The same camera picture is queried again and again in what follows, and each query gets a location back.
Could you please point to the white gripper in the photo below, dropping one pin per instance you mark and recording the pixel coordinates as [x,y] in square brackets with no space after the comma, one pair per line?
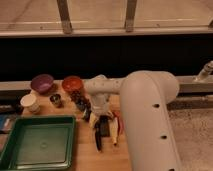
[100,104]

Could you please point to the black eraser block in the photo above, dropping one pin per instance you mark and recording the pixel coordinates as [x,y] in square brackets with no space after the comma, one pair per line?
[104,126]

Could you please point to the black handled utensil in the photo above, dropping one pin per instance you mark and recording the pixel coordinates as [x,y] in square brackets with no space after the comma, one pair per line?
[98,140]

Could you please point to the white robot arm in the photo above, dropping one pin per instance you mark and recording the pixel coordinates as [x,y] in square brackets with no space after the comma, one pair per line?
[144,96]

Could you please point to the small metal cup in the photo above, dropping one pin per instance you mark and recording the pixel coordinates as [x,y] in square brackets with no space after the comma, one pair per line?
[56,100]

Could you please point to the white paper cup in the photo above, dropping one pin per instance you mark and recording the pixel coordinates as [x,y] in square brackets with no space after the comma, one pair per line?
[30,102]

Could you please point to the dark grape bunch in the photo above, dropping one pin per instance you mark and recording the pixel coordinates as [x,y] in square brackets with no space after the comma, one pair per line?
[81,102]

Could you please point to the cream plastic corn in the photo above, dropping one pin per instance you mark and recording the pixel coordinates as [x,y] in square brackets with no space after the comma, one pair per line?
[114,130]

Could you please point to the orange bowl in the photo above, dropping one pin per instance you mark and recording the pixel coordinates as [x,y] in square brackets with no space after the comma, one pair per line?
[72,83]

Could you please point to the purple bowl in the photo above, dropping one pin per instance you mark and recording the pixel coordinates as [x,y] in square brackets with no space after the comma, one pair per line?
[42,83]

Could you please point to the green plastic tray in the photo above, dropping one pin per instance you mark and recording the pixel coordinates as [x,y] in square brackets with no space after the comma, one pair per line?
[39,144]

